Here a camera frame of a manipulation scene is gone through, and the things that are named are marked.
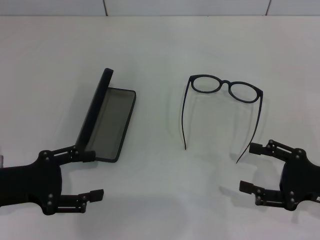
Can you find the black round glasses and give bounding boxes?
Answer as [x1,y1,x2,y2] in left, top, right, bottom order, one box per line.
[181,74,264,165]

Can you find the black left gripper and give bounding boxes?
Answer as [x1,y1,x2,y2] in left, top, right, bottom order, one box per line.
[0,144,105,216]

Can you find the black glasses case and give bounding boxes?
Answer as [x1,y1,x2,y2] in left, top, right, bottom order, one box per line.
[74,67,137,164]

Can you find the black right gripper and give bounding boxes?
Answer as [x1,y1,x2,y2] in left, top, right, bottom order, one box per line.
[239,139,320,213]

